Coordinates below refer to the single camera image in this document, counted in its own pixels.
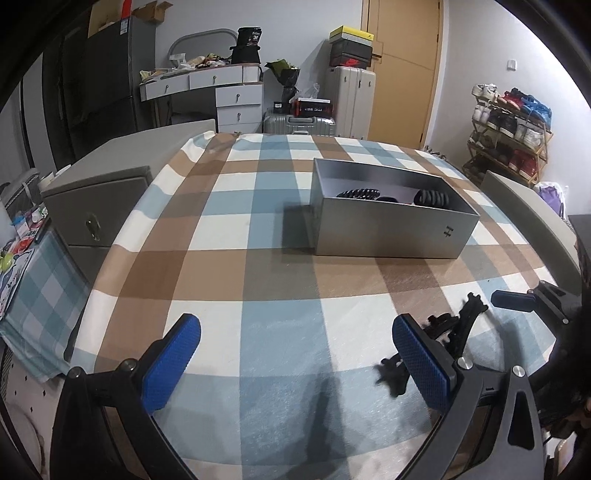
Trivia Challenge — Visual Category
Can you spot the dark flower bouquet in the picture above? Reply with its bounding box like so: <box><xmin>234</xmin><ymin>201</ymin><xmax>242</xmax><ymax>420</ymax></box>
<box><xmin>266</xmin><ymin>59</ymin><xmax>301</xmax><ymax>103</ymax></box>

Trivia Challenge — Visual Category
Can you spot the wooden door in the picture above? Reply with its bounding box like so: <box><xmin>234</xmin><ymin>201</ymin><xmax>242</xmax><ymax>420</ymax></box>
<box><xmin>362</xmin><ymin>0</ymin><xmax>444</xmax><ymax>148</ymax></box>

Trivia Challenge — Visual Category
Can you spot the grey cardboard box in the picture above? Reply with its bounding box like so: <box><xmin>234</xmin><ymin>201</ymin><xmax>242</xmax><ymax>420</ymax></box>
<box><xmin>310</xmin><ymin>159</ymin><xmax>480</xmax><ymax>259</ymax></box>

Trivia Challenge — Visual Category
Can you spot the yellow lid shoe box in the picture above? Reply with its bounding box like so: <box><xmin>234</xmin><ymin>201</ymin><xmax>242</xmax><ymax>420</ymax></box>
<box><xmin>329</xmin><ymin>25</ymin><xmax>375</xmax><ymax>46</ymax></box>

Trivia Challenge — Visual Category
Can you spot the black refrigerator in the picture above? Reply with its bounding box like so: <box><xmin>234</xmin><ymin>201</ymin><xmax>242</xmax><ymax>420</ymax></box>
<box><xmin>42</xmin><ymin>10</ymin><xmax>156</xmax><ymax>168</ymax></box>

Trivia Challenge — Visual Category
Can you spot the silver aluminium suitcase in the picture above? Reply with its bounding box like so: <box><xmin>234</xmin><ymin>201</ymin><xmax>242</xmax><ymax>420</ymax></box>
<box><xmin>263</xmin><ymin>113</ymin><xmax>335</xmax><ymax>137</ymax></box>

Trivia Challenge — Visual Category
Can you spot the arched grey mirror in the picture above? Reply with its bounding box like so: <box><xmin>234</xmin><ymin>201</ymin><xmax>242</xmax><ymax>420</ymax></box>
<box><xmin>164</xmin><ymin>28</ymin><xmax>238</xmax><ymax>67</ymax></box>

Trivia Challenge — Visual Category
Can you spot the open cardboard box on fridge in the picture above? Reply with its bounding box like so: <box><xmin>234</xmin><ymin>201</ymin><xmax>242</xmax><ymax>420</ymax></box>
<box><xmin>132</xmin><ymin>1</ymin><xmax>173</xmax><ymax>25</ymax></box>

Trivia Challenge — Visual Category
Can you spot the black hair claw clip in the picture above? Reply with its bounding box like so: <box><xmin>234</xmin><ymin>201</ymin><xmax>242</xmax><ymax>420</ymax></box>
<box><xmin>376</xmin><ymin>353</ymin><xmax>410</xmax><ymax>398</ymax></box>
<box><xmin>423</xmin><ymin>292</ymin><xmax>489</xmax><ymax>359</ymax></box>

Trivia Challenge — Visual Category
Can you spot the white dresser desk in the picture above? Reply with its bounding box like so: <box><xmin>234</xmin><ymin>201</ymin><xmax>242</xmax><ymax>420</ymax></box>
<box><xmin>139</xmin><ymin>64</ymin><xmax>263</xmax><ymax>133</ymax></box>

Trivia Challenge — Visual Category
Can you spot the black scrunchie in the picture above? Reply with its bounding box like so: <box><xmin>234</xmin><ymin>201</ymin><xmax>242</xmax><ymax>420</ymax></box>
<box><xmin>413</xmin><ymin>189</ymin><xmax>450</xmax><ymax>209</ymax></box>

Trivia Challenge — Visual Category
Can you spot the grey left nightstand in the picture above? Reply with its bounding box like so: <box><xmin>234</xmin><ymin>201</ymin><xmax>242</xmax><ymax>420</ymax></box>
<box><xmin>41</xmin><ymin>119</ymin><xmax>215</xmax><ymax>283</ymax></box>

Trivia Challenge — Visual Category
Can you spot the black bag on desk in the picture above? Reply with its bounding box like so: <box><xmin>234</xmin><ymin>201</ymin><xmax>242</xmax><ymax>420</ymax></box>
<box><xmin>230</xmin><ymin>27</ymin><xmax>263</xmax><ymax>64</ymax></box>

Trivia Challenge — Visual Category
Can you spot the black red flat box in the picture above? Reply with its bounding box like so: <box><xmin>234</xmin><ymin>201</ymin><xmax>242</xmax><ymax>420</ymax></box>
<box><xmin>273</xmin><ymin>97</ymin><xmax>332</xmax><ymax>118</ymax></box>

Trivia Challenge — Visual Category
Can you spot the purple bag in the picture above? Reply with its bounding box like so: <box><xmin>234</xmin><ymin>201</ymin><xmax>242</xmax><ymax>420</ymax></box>
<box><xmin>534</xmin><ymin>182</ymin><xmax>567</xmax><ymax>222</ymax></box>

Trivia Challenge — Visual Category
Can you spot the black clip in box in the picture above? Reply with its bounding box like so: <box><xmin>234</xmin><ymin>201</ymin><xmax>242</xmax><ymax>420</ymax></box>
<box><xmin>376</xmin><ymin>196</ymin><xmax>400</xmax><ymax>203</ymax></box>

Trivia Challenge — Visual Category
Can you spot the black red shoe box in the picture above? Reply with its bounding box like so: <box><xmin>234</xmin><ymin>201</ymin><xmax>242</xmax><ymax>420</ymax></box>
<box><xmin>329</xmin><ymin>40</ymin><xmax>373</xmax><ymax>69</ymax></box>

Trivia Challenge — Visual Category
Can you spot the beige upright suitcase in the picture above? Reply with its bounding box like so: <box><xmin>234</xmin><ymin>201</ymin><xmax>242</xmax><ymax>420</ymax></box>
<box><xmin>322</xmin><ymin>66</ymin><xmax>377</xmax><ymax>140</ymax></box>

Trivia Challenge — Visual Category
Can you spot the checkered bed sheet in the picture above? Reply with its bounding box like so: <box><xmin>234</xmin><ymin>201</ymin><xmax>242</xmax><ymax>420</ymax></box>
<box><xmin>72</xmin><ymin>133</ymin><xmax>550</xmax><ymax>479</ymax></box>

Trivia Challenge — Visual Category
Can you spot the wooden shoe rack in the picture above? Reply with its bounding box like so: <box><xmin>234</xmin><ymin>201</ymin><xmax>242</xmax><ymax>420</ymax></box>
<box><xmin>462</xmin><ymin>84</ymin><xmax>553</xmax><ymax>188</ymax></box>

